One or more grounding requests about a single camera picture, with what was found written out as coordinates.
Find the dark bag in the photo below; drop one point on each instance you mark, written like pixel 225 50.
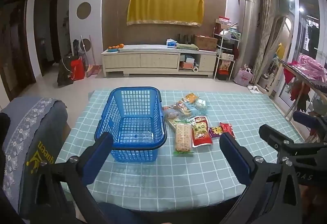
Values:
pixel 63 73

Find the person's right forearm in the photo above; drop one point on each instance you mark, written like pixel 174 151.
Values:
pixel 314 203

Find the white pole mop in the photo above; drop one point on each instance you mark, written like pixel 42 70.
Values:
pixel 83 48

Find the white metal rack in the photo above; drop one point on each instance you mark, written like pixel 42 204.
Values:
pixel 227 35

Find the light blue snack packet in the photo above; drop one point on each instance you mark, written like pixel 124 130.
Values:
pixel 191 111

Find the pink broom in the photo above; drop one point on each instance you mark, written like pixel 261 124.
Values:
pixel 93 70

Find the pink cloth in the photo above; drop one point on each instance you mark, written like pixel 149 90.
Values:
pixel 311 65

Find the round brown wall panel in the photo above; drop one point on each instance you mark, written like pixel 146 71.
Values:
pixel 83 11
pixel 86 45

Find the blue tissue box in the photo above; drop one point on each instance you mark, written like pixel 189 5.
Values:
pixel 171 43

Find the clothes drying rack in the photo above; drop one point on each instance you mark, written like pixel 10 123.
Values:
pixel 301 74

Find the long orange snack packet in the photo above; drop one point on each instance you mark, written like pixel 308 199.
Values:
pixel 176 107

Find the small red snack packet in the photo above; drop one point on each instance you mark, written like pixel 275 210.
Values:
pixel 226 127

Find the yellow cloth cover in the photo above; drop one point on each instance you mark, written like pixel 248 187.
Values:
pixel 166 7

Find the green checkered tablecloth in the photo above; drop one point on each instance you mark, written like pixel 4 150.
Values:
pixel 178 175

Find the large red snack packet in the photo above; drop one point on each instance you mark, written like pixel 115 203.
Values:
pixel 201 134

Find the red bag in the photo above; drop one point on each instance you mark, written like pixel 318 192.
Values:
pixel 77 70

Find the red and white box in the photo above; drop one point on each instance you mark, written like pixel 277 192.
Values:
pixel 222 22

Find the small purple snack packet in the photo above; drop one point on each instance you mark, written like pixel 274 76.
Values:
pixel 215 132

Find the grey embroidered chair cover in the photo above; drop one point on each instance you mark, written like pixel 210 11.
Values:
pixel 25 137

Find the orange box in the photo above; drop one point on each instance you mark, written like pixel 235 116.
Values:
pixel 185 65

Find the tower air conditioner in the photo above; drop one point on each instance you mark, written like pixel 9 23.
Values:
pixel 249 30

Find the red hanging clothes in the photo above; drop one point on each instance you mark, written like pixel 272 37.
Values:
pixel 296 88

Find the white slipper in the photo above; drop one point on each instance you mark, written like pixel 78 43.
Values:
pixel 256 89
pixel 250 88

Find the glass sliding door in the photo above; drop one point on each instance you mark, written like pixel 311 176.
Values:
pixel 306 22

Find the clear blue striped snack packet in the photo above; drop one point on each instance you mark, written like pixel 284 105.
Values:
pixel 200 104
pixel 169 113

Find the rice cracker packet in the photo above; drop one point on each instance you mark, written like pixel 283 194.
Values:
pixel 183 138

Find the orange tray snack packet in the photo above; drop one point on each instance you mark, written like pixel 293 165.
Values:
pixel 190 98

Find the folded green cloth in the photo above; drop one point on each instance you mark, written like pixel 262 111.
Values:
pixel 187 46

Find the red gift box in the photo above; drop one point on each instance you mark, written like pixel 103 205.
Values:
pixel 224 67

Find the white paper roll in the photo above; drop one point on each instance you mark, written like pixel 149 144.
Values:
pixel 195 69

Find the person's legs in blue trousers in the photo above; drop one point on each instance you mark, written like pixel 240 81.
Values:
pixel 153 215

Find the patterned beige curtain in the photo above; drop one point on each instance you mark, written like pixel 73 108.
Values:
pixel 265 22

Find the blue plastic basket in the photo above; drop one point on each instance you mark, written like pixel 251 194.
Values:
pixel 138 155

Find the pile of oranges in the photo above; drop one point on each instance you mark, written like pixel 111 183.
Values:
pixel 116 46

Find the light blue box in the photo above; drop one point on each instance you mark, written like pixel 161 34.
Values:
pixel 190 59

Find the brown cardboard box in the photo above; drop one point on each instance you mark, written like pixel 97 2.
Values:
pixel 205 42

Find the standing arched mirror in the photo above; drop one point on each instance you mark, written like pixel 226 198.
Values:
pixel 281 35

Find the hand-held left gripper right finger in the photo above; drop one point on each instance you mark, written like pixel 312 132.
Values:
pixel 235 160

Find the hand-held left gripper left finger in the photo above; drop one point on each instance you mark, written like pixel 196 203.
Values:
pixel 98 155

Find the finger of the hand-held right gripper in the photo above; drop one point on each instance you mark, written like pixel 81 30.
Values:
pixel 305 118
pixel 273 136

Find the dark wooden door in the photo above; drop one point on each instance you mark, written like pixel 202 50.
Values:
pixel 15 55

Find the black router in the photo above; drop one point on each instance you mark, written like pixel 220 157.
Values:
pixel 184 39

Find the pink bag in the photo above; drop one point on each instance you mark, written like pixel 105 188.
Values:
pixel 243 77

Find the beige television cabinet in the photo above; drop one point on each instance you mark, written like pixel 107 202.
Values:
pixel 153 60

